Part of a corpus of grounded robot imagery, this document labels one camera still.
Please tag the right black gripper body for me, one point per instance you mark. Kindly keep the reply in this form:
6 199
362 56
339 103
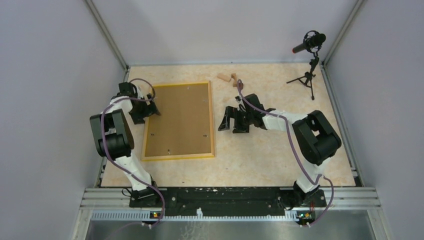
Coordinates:
243 116

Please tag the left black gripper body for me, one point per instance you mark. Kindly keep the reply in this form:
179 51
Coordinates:
140 111

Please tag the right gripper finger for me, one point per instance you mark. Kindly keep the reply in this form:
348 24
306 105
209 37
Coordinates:
241 127
225 123

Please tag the brown cardboard backing board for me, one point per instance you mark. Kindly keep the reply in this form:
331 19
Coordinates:
180 119

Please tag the yellow wooden picture frame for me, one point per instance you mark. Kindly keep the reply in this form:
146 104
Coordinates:
212 119

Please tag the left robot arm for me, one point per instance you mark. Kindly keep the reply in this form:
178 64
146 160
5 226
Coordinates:
114 140

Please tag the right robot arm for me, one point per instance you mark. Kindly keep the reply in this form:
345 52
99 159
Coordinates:
312 139

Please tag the light wooden block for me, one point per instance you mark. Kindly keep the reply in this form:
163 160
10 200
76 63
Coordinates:
224 77

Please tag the black tripod microphone stand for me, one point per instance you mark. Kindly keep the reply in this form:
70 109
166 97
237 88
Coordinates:
306 79

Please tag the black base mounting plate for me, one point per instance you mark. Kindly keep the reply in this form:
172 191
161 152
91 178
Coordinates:
237 201

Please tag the black microphone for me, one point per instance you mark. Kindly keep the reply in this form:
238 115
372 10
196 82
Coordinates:
312 42

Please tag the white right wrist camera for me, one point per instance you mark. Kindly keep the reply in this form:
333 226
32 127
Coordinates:
240 103

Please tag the small wooden bracket piece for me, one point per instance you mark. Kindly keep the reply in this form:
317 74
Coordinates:
234 79

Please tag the white toothed cable duct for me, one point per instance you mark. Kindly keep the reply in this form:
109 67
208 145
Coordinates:
147 216

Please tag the aluminium rail front frame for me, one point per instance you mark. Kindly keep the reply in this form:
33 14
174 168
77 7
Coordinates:
349 199

